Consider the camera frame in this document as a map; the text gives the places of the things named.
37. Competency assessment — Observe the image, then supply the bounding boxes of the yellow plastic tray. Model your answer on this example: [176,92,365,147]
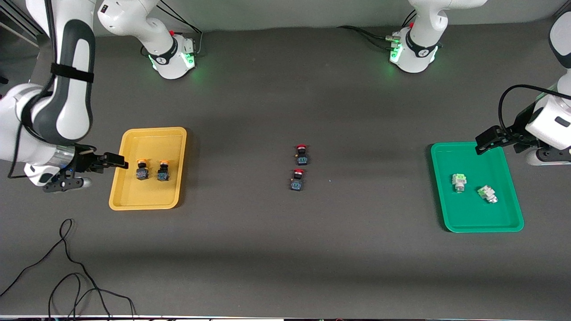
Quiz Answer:
[108,127,188,211]

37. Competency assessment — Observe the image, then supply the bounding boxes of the green plastic tray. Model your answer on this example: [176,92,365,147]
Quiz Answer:
[430,141,525,233]

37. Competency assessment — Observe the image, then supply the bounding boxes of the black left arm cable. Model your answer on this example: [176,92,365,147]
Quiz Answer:
[498,84,571,132]

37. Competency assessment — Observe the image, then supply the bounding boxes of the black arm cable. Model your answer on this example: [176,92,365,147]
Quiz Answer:
[7,0,58,179]
[498,84,571,132]

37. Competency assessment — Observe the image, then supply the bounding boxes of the thin black loose cable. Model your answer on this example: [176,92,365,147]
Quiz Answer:
[47,272,137,321]
[0,218,112,321]

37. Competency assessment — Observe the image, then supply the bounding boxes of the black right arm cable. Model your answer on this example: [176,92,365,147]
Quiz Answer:
[7,0,58,179]

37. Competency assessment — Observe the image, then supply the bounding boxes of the black right arm base cables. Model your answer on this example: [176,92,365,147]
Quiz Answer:
[158,0,204,56]

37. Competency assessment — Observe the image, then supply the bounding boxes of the black arm base cables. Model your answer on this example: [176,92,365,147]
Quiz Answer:
[158,0,204,56]
[337,25,400,50]

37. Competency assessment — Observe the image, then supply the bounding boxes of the black left arm base cables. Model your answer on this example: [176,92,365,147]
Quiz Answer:
[337,25,400,50]

